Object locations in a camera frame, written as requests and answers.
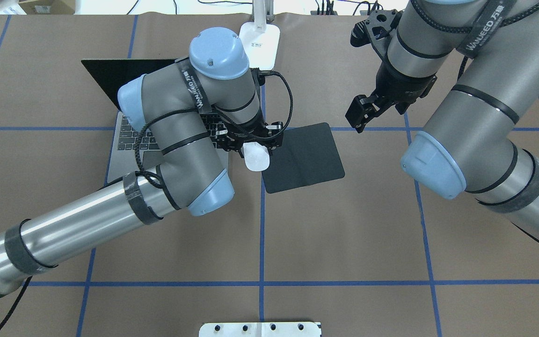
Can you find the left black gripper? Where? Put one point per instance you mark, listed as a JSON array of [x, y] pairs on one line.
[[251, 134]]

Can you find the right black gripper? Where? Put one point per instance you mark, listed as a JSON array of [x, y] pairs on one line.
[[396, 86]]

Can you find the white computer mouse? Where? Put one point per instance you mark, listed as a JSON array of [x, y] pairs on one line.
[[256, 156]]

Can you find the black mouse pad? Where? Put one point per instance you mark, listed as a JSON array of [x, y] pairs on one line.
[[308, 156]]

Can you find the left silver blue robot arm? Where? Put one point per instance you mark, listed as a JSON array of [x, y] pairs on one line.
[[182, 115]]

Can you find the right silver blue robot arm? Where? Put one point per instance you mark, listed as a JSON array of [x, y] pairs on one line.
[[464, 146]]

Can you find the white desk lamp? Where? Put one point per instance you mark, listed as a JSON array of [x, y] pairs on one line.
[[260, 37]]

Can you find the cardboard box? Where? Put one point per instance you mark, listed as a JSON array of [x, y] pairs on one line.
[[48, 7]]

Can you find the white camera stand column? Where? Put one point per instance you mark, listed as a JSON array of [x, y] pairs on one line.
[[261, 329]]

